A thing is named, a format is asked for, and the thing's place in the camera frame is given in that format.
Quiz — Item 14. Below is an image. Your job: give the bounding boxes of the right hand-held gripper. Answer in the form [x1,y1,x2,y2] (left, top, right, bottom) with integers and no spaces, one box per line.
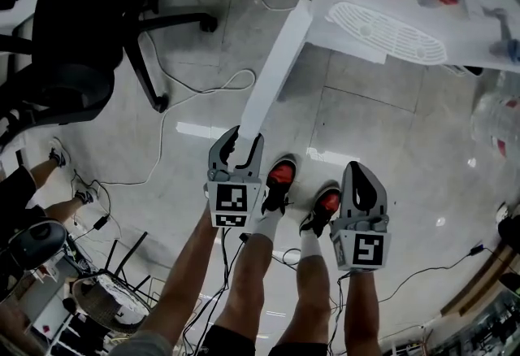
[328,160,392,271]

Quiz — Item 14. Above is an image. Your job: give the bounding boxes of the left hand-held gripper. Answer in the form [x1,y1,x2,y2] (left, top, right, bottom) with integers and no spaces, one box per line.
[202,124,267,230]

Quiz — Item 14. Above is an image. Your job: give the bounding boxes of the person's left forearm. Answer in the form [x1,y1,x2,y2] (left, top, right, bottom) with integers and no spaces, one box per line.
[133,207,223,348]

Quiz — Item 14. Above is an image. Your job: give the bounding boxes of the person's right forearm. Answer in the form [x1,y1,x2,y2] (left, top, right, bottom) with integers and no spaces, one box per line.
[344,270,385,356]

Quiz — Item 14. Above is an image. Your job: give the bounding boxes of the grey plastic part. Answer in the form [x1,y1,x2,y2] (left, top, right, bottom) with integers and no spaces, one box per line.
[480,6,520,63]

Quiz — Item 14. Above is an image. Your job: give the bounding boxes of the person's right red shoe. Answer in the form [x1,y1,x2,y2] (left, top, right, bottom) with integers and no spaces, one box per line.
[299,180,342,238]

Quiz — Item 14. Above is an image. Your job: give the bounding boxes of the person's red shoe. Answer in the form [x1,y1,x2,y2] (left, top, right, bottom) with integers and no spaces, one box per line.
[299,180,342,238]
[260,154,298,218]

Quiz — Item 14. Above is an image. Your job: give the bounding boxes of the person's left red shoe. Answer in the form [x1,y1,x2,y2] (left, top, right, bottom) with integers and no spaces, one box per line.
[260,154,298,218]

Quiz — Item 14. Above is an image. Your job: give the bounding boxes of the person's right leg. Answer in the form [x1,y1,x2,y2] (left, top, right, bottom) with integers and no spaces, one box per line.
[275,229,332,348]

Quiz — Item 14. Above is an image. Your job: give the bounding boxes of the person's leg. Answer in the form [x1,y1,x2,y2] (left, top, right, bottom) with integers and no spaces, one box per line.
[275,229,332,348]
[212,207,286,344]

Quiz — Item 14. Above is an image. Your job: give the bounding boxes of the person's left leg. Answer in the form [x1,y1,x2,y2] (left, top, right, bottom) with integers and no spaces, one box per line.
[212,207,286,344]

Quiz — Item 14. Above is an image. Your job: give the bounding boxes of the wooden bench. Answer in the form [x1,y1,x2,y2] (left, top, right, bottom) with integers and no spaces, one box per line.
[440,244,520,317]

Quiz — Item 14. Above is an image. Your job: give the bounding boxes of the white drip tray grille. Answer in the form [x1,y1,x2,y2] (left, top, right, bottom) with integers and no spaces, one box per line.
[326,0,449,67]

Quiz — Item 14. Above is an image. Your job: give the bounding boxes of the person's black shorts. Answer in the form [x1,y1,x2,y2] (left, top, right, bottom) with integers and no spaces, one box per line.
[200,323,328,356]

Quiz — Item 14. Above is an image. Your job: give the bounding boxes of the patterned seat cushion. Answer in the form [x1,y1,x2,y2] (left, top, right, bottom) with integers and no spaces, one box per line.
[94,276,150,328]

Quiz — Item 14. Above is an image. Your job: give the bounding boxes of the round wicker chair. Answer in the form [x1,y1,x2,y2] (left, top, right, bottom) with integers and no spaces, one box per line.
[66,229,154,337]

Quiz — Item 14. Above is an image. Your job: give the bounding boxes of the person's grey shirt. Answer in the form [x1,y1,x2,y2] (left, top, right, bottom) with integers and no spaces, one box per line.
[105,329,176,356]

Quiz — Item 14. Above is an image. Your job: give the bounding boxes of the black office chair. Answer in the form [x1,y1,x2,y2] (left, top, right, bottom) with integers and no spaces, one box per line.
[0,0,219,153]

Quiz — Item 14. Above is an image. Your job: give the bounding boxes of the white floor cable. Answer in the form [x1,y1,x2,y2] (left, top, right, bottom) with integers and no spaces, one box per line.
[97,33,258,187]

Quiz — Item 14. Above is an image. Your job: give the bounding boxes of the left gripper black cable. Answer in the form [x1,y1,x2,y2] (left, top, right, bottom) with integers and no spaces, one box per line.
[178,224,251,356]

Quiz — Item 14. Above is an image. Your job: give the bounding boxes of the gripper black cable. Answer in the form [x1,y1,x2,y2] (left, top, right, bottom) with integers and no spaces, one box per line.
[324,268,359,356]
[178,224,251,356]

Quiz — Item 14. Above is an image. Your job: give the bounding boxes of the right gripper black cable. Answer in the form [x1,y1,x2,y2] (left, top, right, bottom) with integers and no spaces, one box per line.
[324,268,359,356]

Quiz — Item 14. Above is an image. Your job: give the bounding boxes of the black cable with adapter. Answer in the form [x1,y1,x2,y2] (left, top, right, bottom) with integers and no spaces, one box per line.
[377,241,499,303]
[70,168,124,238]

